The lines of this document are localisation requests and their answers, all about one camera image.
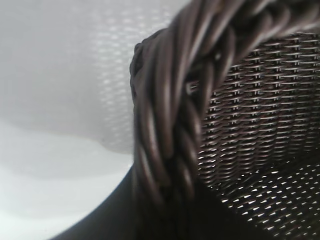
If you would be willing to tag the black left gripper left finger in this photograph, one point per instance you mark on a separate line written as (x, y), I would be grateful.
(107, 215)

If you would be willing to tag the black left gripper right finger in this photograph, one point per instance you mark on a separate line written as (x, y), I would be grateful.
(212, 220)

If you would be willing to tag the dark brown wicker basket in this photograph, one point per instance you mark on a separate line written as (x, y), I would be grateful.
(175, 100)

